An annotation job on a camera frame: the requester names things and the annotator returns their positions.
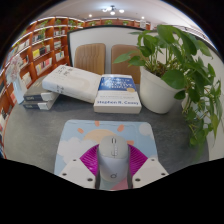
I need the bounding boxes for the white computer mouse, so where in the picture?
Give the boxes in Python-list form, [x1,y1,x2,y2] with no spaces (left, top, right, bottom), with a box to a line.
[96,134,130,183]

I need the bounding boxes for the multi-bulb ceiling lamp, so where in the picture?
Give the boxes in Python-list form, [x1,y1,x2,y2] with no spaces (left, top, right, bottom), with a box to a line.
[101,4,126,16]

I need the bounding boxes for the pink and white flowers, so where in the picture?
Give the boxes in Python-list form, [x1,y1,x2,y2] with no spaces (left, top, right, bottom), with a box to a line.
[4,54,24,84]

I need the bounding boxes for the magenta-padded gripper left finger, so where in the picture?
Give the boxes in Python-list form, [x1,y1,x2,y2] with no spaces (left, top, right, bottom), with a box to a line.
[57,143,101,190]

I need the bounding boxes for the orange lit bookshelf unit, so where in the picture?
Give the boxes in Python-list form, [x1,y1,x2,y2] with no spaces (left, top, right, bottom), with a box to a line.
[0,15,151,159]

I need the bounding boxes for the tan padded chair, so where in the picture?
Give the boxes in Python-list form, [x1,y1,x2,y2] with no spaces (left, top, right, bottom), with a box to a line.
[73,42,107,76]
[110,44,143,85]

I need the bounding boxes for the white jug vase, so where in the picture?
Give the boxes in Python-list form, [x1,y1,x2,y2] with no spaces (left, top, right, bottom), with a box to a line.
[12,77,28,105]

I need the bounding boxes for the green plant in white pot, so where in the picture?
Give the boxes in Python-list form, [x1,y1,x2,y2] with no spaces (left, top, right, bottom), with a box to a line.
[113,24,223,161]

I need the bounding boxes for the white black-rimmed partition panel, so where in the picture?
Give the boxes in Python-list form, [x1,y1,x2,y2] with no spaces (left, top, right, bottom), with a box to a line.
[66,25,224,161]

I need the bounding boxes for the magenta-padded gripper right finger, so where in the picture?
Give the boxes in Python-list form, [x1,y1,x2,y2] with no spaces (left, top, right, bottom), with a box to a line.
[127,144,170,190]

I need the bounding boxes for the thick white book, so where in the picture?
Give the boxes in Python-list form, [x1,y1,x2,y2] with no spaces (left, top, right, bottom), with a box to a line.
[41,64,103,104]

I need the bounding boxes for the pastel sun cloud mouse pad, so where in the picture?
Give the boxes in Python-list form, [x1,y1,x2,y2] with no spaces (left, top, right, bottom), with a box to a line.
[53,119,159,191]

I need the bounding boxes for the blue cover book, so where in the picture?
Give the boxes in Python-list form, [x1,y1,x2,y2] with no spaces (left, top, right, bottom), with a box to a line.
[93,73,143,115]

